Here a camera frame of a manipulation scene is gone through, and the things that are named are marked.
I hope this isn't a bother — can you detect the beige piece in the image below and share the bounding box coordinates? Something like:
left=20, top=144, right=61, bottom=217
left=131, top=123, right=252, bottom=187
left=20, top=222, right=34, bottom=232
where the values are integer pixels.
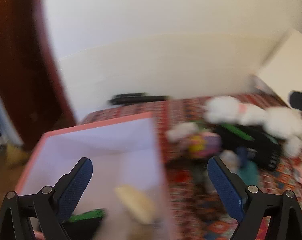
left=114, top=185, right=157, bottom=224

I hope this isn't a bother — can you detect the green black item in box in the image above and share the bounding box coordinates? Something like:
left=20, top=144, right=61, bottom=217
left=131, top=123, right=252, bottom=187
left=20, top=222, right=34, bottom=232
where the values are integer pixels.
left=62, top=209, right=106, bottom=240

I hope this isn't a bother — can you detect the patterned red woven cloth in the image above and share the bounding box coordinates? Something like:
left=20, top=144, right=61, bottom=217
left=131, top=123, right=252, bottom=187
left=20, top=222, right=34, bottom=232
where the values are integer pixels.
left=82, top=97, right=302, bottom=239

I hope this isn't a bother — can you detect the blue figurine toy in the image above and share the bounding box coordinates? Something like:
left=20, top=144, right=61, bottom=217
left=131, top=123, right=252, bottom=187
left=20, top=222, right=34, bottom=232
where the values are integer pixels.
left=219, top=147, right=257, bottom=173

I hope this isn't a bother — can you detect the black green-trimmed pouch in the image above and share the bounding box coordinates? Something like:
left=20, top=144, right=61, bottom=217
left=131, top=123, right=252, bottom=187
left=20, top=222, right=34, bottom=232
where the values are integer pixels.
left=213, top=123, right=282, bottom=172

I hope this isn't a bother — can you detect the pink purple plush cake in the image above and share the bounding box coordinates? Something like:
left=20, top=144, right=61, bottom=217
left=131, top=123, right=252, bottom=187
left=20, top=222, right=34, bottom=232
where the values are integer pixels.
left=166, top=122, right=223, bottom=159

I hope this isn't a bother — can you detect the pink storage box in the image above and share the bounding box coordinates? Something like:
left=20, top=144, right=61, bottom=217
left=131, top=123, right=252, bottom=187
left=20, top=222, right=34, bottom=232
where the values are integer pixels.
left=15, top=113, right=176, bottom=239

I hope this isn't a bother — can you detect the white plush toy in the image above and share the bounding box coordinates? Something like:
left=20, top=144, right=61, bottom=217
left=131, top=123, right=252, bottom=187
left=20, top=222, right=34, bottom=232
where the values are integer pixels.
left=203, top=96, right=302, bottom=159

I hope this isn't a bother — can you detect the black remote on bed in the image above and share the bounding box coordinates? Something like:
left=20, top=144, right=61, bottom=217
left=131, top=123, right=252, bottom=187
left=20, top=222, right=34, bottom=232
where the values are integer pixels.
left=108, top=93, right=169, bottom=105

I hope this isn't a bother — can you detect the white foam board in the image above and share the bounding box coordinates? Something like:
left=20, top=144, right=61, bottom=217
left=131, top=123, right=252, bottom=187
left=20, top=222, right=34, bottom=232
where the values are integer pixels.
left=254, top=29, right=302, bottom=105

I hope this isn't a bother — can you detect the dark wooden door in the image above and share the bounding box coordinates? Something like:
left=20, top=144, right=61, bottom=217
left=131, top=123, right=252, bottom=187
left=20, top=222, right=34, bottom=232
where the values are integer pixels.
left=0, top=0, right=75, bottom=150

